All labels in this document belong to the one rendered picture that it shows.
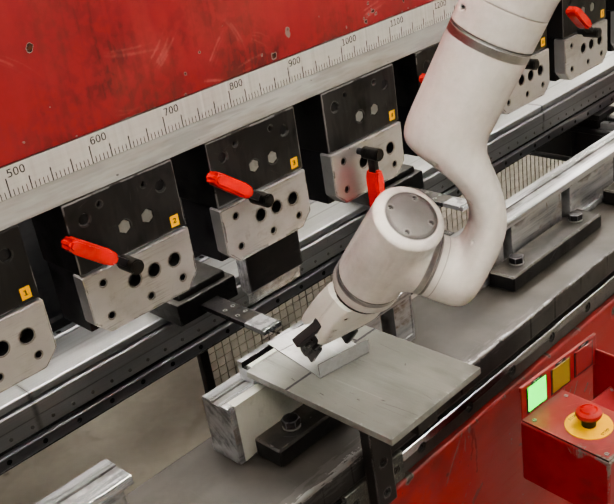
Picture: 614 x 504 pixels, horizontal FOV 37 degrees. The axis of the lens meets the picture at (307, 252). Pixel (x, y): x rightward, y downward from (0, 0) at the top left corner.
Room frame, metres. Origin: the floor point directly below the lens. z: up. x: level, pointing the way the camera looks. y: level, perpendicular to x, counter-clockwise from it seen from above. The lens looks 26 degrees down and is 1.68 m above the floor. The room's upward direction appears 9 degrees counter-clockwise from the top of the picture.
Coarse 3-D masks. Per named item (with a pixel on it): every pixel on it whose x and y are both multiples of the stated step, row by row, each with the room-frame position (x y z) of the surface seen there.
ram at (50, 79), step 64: (0, 0) 0.91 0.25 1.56; (64, 0) 0.95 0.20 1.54; (128, 0) 1.00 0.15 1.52; (192, 0) 1.06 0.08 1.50; (256, 0) 1.12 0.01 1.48; (320, 0) 1.19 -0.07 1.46; (384, 0) 1.27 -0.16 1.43; (0, 64) 0.90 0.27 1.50; (64, 64) 0.94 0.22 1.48; (128, 64) 0.99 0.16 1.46; (192, 64) 1.05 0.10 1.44; (256, 64) 1.11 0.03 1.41; (384, 64) 1.26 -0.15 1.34; (0, 128) 0.89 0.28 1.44; (64, 128) 0.93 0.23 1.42; (192, 128) 1.03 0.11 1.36; (64, 192) 0.92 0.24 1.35
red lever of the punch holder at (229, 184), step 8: (208, 176) 1.01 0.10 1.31; (216, 176) 1.00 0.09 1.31; (224, 176) 1.01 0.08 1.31; (216, 184) 1.00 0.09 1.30; (224, 184) 1.00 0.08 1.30; (232, 184) 1.01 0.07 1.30; (240, 184) 1.02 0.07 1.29; (232, 192) 1.01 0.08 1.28; (240, 192) 1.02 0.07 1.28; (248, 192) 1.03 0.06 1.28; (256, 192) 1.04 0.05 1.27; (264, 192) 1.05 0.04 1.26; (256, 200) 1.04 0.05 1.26; (264, 200) 1.04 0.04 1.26; (272, 200) 1.04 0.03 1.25
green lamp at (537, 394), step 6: (534, 384) 1.16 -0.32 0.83; (540, 384) 1.17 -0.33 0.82; (528, 390) 1.15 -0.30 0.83; (534, 390) 1.16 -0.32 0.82; (540, 390) 1.17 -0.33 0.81; (528, 396) 1.15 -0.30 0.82; (534, 396) 1.16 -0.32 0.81; (540, 396) 1.17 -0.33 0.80; (546, 396) 1.18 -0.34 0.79; (528, 402) 1.15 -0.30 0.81; (534, 402) 1.16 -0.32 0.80; (540, 402) 1.17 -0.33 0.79
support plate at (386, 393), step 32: (384, 352) 1.06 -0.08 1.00; (416, 352) 1.04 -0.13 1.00; (288, 384) 1.02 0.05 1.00; (320, 384) 1.01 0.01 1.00; (352, 384) 0.99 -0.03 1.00; (384, 384) 0.98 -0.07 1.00; (416, 384) 0.97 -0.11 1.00; (448, 384) 0.96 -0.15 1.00; (352, 416) 0.93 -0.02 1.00; (384, 416) 0.92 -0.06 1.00; (416, 416) 0.90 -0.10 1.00
